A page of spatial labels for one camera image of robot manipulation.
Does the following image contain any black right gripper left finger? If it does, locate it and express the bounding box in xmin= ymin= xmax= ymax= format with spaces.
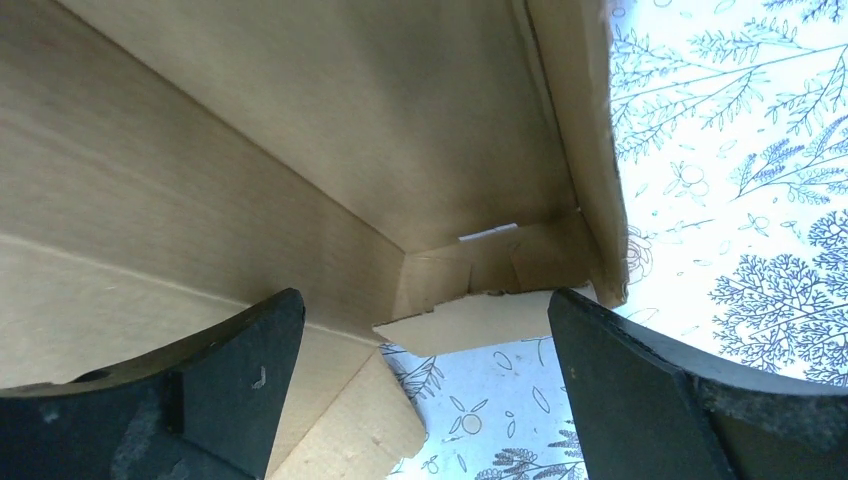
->
xmin=1 ymin=289 xmax=306 ymax=479

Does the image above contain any floral patterned table mat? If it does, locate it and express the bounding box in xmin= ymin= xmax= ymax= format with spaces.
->
xmin=382 ymin=1 xmax=847 ymax=479

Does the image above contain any cardboard box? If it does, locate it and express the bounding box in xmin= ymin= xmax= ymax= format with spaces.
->
xmin=1 ymin=1 xmax=628 ymax=479

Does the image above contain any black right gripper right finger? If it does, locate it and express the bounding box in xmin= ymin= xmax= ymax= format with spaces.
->
xmin=548 ymin=288 xmax=847 ymax=480

